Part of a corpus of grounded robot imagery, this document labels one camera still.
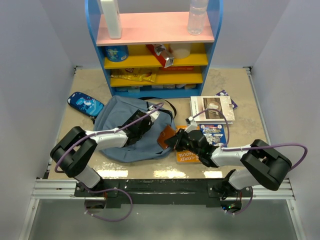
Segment blue cylindrical snack can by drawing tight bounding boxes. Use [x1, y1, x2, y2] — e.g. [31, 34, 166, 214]
[104, 45, 129, 62]

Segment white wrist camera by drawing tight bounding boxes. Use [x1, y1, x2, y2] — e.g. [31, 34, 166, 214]
[185, 116, 198, 133]
[147, 105, 160, 123]

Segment white coffee cover book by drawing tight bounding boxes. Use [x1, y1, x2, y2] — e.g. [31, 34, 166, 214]
[190, 95, 235, 124]

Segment blue wooden shelf unit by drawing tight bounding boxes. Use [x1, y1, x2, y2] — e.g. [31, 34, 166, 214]
[84, 0, 224, 98]

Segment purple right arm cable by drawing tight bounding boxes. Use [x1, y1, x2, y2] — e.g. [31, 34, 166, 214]
[191, 107, 309, 216]

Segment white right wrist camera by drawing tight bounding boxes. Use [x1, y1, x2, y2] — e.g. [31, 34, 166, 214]
[185, 116, 198, 133]

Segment aluminium front frame rail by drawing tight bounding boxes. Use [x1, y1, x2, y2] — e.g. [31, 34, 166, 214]
[30, 177, 296, 201]

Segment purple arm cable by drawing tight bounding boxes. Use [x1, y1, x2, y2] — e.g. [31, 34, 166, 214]
[191, 107, 309, 216]
[54, 101, 165, 223]

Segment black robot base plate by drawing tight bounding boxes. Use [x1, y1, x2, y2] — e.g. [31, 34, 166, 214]
[74, 178, 252, 209]

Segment flat red box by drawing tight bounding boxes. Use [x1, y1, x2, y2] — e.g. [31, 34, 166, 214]
[159, 66, 194, 71]

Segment red and silver snack box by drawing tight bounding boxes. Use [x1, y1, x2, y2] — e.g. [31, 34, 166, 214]
[145, 44, 175, 68]

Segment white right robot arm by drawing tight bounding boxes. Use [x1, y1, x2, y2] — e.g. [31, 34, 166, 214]
[164, 129, 292, 197]

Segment white rectangular bottle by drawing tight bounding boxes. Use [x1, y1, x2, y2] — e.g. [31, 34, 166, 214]
[100, 0, 122, 39]

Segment blue cartoon pencil case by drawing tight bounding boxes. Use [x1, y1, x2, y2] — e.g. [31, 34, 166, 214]
[67, 91, 104, 118]

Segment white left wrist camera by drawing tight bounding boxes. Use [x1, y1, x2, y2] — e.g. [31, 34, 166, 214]
[147, 105, 160, 123]

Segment clear plastic water bottle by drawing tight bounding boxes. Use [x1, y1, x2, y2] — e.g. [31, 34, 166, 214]
[187, 0, 209, 36]

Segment yellow chips bag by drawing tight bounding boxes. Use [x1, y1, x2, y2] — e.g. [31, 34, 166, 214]
[110, 67, 159, 83]

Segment blue-grey fabric backpack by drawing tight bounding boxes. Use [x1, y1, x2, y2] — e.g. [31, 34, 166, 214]
[93, 95, 177, 163]

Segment brown leather wallet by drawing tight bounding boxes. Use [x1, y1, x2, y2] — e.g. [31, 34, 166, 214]
[157, 125, 176, 150]

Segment white items on bottom shelf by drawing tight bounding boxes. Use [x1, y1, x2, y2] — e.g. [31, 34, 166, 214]
[115, 83, 197, 93]

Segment blue cartoon cover book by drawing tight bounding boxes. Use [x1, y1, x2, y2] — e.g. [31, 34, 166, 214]
[199, 124, 227, 147]

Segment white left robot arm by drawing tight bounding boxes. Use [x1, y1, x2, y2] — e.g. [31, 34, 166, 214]
[50, 109, 159, 196]

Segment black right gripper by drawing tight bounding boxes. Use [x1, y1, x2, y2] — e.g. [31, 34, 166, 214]
[165, 128, 201, 157]

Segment purple book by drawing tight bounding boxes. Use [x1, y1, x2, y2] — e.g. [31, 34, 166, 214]
[215, 89, 239, 110]

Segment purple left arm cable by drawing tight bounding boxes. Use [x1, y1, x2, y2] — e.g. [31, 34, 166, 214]
[54, 101, 165, 223]

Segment orange treehouse book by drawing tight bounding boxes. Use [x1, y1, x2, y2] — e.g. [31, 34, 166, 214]
[174, 125, 203, 164]

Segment translucent white plastic cup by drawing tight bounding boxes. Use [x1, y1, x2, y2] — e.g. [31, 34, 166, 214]
[169, 43, 192, 59]

